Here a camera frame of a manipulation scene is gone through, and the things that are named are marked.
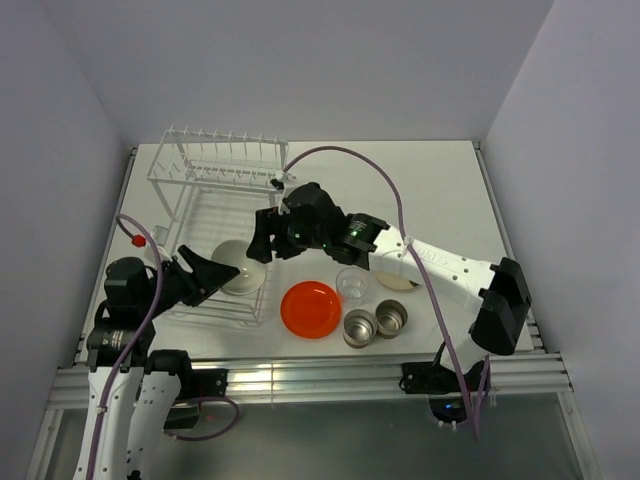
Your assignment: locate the clear plastic cup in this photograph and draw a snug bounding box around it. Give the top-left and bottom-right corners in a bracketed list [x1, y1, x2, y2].
[335, 267, 371, 307]

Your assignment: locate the left steel cup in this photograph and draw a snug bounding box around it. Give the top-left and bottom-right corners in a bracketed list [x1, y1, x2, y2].
[343, 309, 377, 349]

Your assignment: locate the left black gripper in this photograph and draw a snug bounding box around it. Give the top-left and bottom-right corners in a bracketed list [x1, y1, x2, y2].
[138, 243, 238, 317]

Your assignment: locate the beige plate with black spot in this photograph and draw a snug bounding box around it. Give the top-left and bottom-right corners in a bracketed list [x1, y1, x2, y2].
[373, 272, 419, 291]

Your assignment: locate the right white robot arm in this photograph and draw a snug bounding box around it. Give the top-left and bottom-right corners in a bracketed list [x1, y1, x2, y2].
[247, 180, 532, 390]

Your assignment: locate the floral ceramic bowl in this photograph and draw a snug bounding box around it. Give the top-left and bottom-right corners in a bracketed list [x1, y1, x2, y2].
[211, 240, 267, 296]

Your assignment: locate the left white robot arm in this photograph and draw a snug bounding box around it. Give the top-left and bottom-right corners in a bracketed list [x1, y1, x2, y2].
[74, 233, 240, 479]

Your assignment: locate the white wire dish rack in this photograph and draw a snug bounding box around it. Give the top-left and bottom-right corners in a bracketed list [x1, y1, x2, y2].
[145, 127, 290, 329]

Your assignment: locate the aluminium table rail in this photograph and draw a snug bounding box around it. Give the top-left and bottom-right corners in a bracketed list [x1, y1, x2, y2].
[47, 352, 574, 411]

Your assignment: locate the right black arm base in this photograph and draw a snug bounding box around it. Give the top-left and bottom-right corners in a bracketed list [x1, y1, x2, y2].
[399, 361, 491, 395]

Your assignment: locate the right steel cup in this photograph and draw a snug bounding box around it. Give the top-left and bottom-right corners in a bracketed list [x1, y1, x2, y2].
[375, 299, 408, 339]

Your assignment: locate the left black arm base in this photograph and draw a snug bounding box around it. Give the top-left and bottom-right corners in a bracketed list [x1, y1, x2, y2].
[164, 368, 228, 431]

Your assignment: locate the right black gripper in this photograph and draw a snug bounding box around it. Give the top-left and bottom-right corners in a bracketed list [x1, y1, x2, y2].
[246, 205, 328, 263]

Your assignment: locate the orange plastic plate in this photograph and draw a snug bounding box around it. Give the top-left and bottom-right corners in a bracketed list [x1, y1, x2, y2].
[280, 281, 342, 340]

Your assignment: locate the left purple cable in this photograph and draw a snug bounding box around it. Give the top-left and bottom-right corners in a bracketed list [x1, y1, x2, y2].
[82, 213, 241, 480]

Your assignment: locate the steel cup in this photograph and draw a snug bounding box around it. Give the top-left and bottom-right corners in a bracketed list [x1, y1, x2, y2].
[375, 299, 408, 339]
[343, 309, 377, 349]

